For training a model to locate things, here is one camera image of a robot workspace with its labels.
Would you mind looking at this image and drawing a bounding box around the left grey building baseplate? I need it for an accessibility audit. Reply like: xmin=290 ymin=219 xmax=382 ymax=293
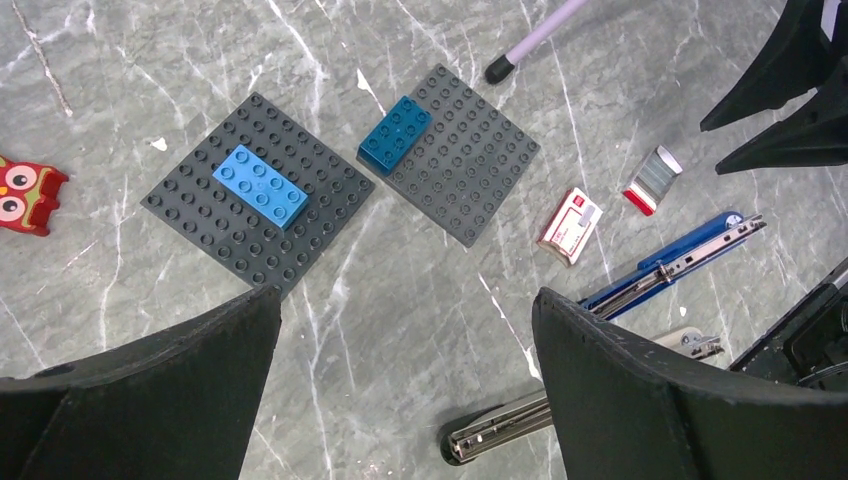
xmin=140 ymin=93 xmax=374 ymax=295

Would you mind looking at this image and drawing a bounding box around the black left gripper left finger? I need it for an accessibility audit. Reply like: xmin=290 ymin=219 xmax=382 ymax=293
xmin=1 ymin=286 xmax=281 ymax=479

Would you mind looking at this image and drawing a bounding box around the lavender music stand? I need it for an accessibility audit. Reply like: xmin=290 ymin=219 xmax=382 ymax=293
xmin=484 ymin=0 xmax=587 ymax=85

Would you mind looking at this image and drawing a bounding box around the right grey building baseplate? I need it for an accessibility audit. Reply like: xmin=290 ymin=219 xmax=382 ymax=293
xmin=367 ymin=64 xmax=540 ymax=247

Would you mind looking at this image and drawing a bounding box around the red owl toy block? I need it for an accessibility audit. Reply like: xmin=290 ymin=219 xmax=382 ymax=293
xmin=1 ymin=156 xmax=69 ymax=237

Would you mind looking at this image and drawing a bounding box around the dark teal building brick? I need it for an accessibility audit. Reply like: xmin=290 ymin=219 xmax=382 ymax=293
xmin=357 ymin=96 xmax=432 ymax=176

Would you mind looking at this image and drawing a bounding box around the red white staple box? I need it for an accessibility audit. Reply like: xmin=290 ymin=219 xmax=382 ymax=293
xmin=536 ymin=187 xmax=603 ymax=265

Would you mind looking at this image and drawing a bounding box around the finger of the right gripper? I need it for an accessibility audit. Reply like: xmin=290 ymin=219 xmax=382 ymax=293
xmin=700 ymin=0 xmax=835 ymax=132
xmin=715 ymin=57 xmax=847 ymax=175

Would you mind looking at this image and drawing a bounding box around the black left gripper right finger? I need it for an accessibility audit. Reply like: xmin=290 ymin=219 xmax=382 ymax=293
xmin=532 ymin=287 xmax=847 ymax=479

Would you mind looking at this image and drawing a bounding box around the light blue building brick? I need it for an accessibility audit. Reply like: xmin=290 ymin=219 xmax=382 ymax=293
xmin=213 ymin=145 xmax=309 ymax=230

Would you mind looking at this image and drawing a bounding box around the grey building baseplate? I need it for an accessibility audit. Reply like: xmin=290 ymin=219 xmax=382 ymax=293
xmin=367 ymin=64 xmax=540 ymax=247
xmin=140 ymin=93 xmax=374 ymax=295

